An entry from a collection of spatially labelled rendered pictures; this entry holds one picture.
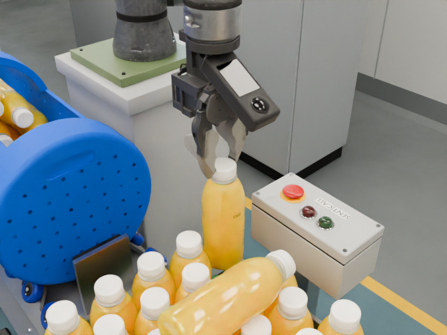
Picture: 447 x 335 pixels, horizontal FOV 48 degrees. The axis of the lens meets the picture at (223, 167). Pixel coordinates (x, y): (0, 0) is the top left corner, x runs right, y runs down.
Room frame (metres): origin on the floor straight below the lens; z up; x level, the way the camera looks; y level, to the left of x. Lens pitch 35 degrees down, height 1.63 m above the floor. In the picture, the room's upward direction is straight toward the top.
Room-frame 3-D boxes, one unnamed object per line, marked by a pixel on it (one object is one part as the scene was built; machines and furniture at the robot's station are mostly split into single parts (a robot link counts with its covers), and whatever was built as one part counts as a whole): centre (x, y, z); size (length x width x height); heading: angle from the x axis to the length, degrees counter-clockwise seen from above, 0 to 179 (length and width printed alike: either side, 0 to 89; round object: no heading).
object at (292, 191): (0.68, -0.12, 1.11); 0.04 x 0.04 x 0.01
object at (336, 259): (0.64, -0.15, 1.05); 0.20 x 0.10 x 0.10; 41
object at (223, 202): (0.63, 0.00, 1.10); 0.07 x 0.07 x 0.19
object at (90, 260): (0.61, 0.20, 0.99); 0.10 x 0.02 x 0.12; 131
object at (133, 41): (1.16, 0.19, 1.22); 0.15 x 0.15 x 0.10
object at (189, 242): (0.58, 0.05, 1.09); 0.04 x 0.04 x 0.02
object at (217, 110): (0.65, 0.02, 1.33); 0.09 x 0.08 x 0.12; 41
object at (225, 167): (0.63, 0.00, 1.20); 0.04 x 0.04 x 0.02
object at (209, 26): (0.64, 0.02, 1.41); 0.08 x 0.08 x 0.05
